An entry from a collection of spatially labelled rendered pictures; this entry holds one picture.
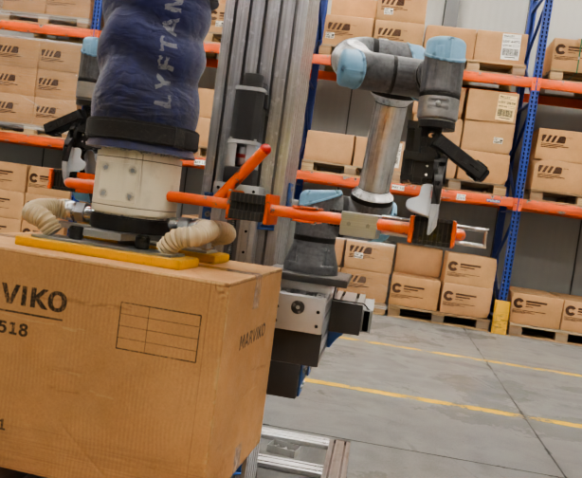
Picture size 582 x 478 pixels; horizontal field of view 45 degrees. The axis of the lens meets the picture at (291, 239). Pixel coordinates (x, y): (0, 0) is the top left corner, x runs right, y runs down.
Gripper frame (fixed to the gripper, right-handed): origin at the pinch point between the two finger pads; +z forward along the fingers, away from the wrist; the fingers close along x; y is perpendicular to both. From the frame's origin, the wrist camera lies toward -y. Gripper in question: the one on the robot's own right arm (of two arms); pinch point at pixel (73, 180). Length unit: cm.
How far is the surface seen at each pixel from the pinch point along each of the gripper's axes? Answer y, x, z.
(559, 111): 207, 840, -167
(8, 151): -563, 764, -5
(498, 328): 163, 689, 115
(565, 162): 208, 710, -88
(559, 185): 206, 709, -61
